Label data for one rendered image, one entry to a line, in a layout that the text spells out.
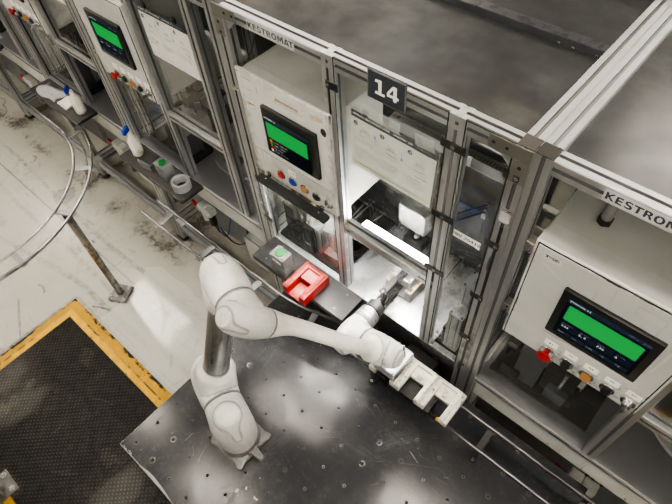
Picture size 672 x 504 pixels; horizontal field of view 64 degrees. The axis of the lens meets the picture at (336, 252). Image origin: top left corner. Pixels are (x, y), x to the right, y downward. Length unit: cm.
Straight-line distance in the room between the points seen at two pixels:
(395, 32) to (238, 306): 90
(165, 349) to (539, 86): 261
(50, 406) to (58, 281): 89
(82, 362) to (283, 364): 151
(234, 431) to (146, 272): 190
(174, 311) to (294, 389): 137
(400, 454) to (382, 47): 150
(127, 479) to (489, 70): 259
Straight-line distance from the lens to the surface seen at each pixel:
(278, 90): 176
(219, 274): 172
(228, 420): 208
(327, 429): 230
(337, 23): 168
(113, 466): 323
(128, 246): 396
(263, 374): 242
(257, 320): 165
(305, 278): 231
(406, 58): 153
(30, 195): 468
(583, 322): 151
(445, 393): 214
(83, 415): 341
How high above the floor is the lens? 286
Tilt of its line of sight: 53 degrees down
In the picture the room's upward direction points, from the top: 5 degrees counter-clockwise
